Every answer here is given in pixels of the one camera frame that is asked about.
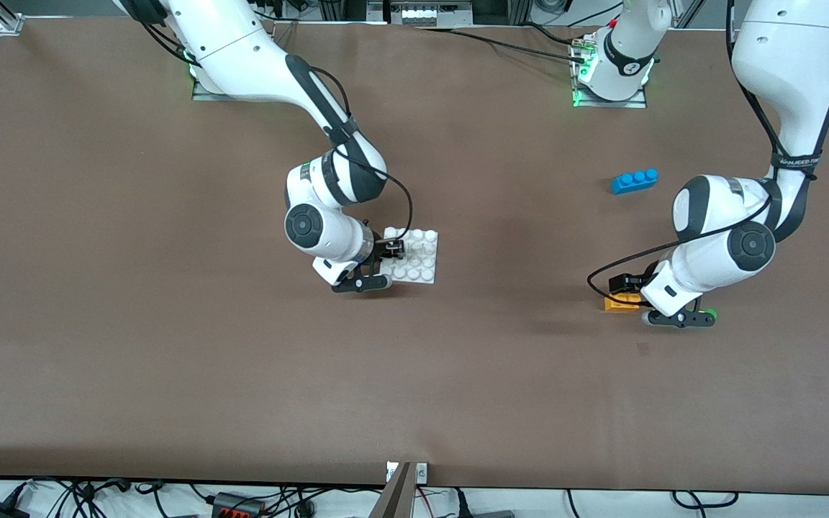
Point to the yellow two-stud block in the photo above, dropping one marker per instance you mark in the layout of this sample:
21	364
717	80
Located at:
616	305

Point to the white studded base plate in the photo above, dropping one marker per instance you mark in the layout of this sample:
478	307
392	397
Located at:
422	266

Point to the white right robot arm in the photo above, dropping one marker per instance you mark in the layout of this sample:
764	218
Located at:
242	50

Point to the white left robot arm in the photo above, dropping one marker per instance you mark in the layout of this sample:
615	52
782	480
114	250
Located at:
781	57

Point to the brown table cover mat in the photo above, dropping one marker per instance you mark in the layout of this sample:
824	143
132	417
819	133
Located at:
414	374

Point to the grey box with orange connectors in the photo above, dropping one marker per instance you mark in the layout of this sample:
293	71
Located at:
238	507

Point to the small white metal bracket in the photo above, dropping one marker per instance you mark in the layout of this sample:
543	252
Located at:
421	472

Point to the grey camera mount bar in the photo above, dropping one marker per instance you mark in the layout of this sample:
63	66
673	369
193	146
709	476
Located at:
394	500

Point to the white power strip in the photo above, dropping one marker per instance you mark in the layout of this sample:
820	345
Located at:
429	13

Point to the blue three-stud block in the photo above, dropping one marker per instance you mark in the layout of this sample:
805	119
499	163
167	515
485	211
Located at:
634	181

